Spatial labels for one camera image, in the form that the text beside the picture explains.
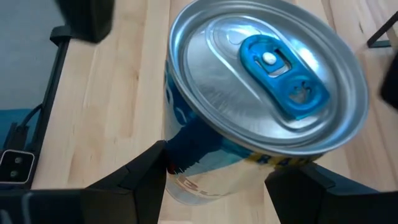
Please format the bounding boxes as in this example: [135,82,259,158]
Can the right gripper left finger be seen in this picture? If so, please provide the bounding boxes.
[80,140,169,224]

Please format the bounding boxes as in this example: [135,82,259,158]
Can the small grey depth camera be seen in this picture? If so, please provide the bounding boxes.
[0,149,35,185]

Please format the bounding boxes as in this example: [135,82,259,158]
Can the wooden shelf black metal legs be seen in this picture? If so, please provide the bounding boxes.
[366,11,398,49]

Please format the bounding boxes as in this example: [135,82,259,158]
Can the black camera cable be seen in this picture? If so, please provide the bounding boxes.
[2,104,44,152]

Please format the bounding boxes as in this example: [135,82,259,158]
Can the blue silver Red Bull can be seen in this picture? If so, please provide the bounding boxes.
[163,0,370,206]

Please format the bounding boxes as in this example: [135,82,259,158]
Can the black aluminium table frame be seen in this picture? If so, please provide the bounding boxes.
[29,25,75,190]

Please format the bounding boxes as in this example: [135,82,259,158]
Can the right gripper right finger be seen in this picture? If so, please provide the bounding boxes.
[264,163,398,224]

